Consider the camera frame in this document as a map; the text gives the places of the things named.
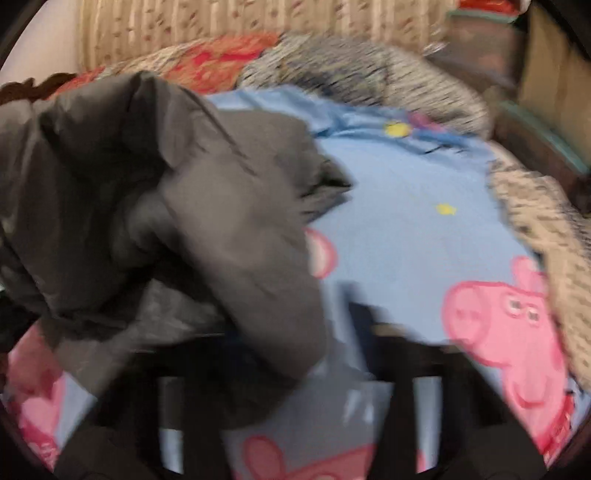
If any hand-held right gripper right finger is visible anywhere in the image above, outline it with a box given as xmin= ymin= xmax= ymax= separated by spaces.
xmin=344 ymin=295 xmax=550 ymax=480

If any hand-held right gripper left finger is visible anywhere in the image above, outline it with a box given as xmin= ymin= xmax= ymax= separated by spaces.
xmin=60 ymin=342 xmax=305 ymax=480

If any grey puffer jacket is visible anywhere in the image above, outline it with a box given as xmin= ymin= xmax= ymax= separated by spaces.
xmin=0 ymin=71 xmax=354 ymax=430

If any blue cartoon printed bed sheet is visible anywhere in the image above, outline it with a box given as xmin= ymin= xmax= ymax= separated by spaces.
xmin=4 ymin=85 xmax=585 ymax=480

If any dark wooden furniture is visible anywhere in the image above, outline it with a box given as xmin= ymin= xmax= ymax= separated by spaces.
xmin=429 ymin=0 xmax=591 ymax=213

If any grey white knit blanket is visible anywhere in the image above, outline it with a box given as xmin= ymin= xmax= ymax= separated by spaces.
xmin=238 ymin=32 xmax=591 ymax=377

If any red patchwork quilt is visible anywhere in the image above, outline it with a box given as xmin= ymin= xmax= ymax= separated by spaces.
xmin=51 ymin=32 xmax=282 ymax=100

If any dark brown scalloped cloth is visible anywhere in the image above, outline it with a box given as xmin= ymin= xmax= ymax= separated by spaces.
xmin=0 ymin=78 xmax=54 ymax=106

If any beige woven headboard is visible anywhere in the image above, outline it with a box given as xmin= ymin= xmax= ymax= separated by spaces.
xmin=78 ymin=0 xmax=458 ymax=70

